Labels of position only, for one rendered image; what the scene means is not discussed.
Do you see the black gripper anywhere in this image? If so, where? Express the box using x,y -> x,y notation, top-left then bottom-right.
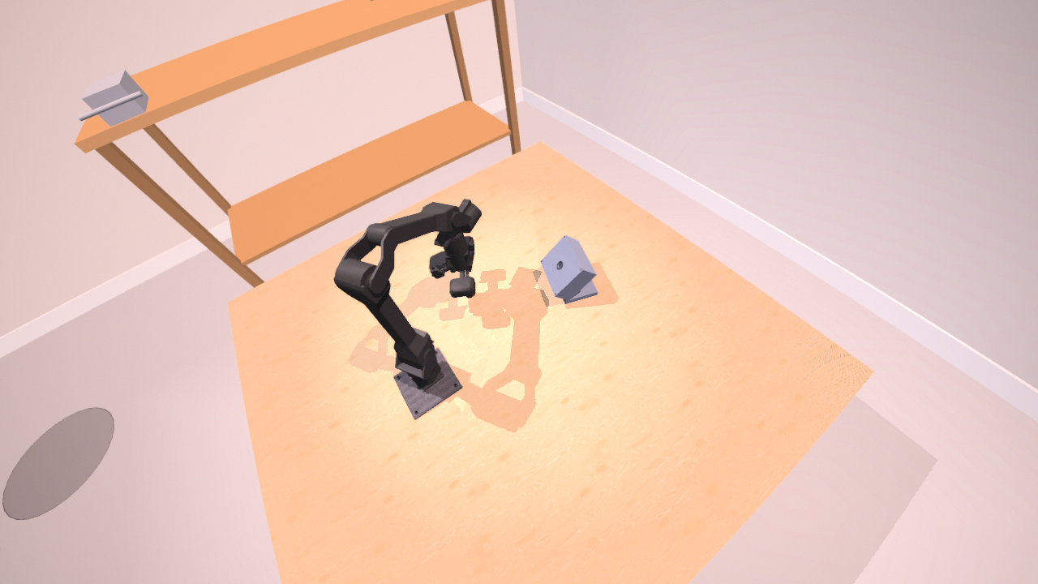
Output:
444,235 -> 476,298

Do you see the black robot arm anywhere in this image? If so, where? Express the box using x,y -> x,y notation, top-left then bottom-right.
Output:
333,199 -> 482,392

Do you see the grey sloped panel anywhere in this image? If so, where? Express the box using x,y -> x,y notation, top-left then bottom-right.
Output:
540,234 -> 598,304

